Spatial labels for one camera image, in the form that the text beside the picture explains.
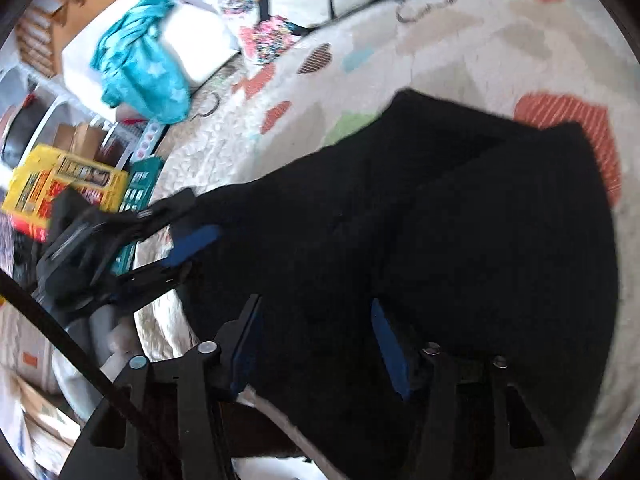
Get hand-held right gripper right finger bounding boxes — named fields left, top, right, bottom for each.
left=370, top=297, right=577, bottom=480

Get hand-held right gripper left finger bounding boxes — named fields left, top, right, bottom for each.
left=59, top=294, right=264, bottom=480

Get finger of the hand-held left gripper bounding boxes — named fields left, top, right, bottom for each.
left=95, top=224, right=222, bottom=311
left=122, top=187, right=197, bottom=233

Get black pants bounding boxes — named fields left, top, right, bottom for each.
left=180, top=88, right=622, bottom=480

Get green printed box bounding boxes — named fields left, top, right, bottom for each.
left=111, top=156, right=166, bottom=277

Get yellow printed box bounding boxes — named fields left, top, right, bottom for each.
left=0, top=143, right=130, bottom=242

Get brown paper bag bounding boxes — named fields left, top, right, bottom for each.
left=52, top=122, right=107, bottom=162

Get cardboard box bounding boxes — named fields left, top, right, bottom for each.
left=0, top=305, right=83, bottom=476

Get teal star blanket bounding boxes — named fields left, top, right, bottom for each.
left=90, top=0, right=192, bottom=126

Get white metal shelf rack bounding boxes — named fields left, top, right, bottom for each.
left=0, top=62, right=166, bottom=171

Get white pillow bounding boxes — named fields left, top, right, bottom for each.
left=62, top=0, right=242, bottom=111

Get wooden headboard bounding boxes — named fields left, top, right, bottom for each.
left=14, top=0, right=182, bottom=77

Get printed figure pillow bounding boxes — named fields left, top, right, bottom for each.
left=220, top=0, right=392, bottom=67

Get heart-patterned quilt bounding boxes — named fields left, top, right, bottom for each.
left=52, top=0, right=640, bottom=480

